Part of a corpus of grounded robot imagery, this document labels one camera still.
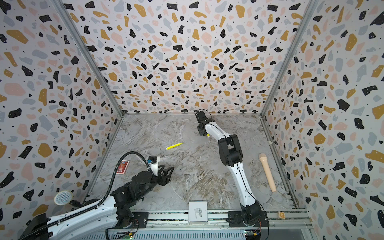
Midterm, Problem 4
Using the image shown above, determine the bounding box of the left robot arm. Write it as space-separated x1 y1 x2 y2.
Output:
20 166 174 240

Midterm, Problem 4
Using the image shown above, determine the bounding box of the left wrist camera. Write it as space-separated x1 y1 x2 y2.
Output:
147 156 158 176

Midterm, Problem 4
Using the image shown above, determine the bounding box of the white box on rail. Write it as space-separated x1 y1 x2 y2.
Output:
188 201 208 223

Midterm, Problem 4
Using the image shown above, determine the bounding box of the wooden rolling pin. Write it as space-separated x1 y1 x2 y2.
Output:
259 153 277 193

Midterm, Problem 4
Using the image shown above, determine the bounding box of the black corrugated cable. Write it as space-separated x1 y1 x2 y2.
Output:
95 151 150 208

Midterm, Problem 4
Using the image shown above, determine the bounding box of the small wooden tag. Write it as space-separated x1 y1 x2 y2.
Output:
278 211 286 220

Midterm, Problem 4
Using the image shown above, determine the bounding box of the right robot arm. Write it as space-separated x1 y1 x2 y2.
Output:
195 110 262 226

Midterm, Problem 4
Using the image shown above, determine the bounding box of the red card packet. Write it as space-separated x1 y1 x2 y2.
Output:
117 161 130 175

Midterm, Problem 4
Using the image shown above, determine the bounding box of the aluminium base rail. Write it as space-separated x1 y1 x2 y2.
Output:
68 208 313 240

